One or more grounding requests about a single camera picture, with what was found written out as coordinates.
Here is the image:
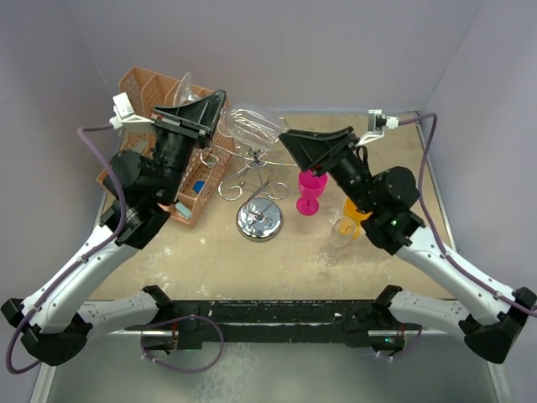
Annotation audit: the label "orange plastic goblet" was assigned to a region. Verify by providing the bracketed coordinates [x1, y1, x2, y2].
[342, 198, 371, 239]

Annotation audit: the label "clear wine glass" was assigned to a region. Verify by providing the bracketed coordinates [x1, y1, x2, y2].
[217, 125, 234, 142]
[171, 71, 289, 153]

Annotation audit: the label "pink plastic goblet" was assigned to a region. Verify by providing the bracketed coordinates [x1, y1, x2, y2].
[295, 170, 328, 216]

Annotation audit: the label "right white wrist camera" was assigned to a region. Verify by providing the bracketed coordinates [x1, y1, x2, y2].
[357, 109, 399, 146]

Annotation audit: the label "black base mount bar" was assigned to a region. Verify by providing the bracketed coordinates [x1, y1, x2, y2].
[172, 300, 419, 349]

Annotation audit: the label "light blue item in organizer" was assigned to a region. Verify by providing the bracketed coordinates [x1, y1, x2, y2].
[175, 201, 192, 221]

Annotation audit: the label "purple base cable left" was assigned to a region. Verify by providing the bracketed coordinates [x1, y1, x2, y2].
[140, 314, 227, 374]

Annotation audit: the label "blue eraser in organizer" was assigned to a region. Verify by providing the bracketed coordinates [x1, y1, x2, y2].
[193, 181, 205, 194]

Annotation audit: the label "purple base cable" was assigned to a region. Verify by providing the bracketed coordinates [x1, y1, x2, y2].
[375, 325, 423, 363]
[140, 314, 227, 374]

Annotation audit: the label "orange plastic file organizer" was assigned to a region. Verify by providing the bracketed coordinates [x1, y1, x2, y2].
[119, 67, 235, 228]

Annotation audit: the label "small clear glass orange inside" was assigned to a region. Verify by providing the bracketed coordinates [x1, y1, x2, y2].
[333, 217, 357, 238]

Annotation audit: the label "clear glass front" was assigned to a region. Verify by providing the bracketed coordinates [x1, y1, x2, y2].
[319, 244, 342, 267]

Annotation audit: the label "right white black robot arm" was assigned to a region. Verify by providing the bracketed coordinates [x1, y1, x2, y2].
[279, 127, 536, 364]

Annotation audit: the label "chrome wine glass rack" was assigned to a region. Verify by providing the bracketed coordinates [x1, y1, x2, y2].
[212, 144, 291, 243]

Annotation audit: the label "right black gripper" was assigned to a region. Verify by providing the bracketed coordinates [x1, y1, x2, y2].
[279, 126, 378, 214]

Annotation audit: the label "grey card in organizer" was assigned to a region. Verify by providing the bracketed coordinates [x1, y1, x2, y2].
[132, 141, 148, 154]

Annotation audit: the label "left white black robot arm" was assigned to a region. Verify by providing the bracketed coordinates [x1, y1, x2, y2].
[1, 90, 227, 366]

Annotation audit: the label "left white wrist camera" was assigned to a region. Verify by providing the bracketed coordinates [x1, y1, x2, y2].
[109, 92, 153, 133]

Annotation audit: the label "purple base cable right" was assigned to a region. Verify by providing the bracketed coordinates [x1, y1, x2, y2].
[375, 325, 423, 363]

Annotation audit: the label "aluminium frame rails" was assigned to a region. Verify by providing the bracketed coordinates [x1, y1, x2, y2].
[29, 111, 513, 403]

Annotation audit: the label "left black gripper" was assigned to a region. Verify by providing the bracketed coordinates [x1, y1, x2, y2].
[148, 90, 225, 203]

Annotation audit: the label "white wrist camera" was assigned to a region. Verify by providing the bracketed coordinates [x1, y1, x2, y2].
[109, 92, 153, 133]
[357, 109, 399, 146]

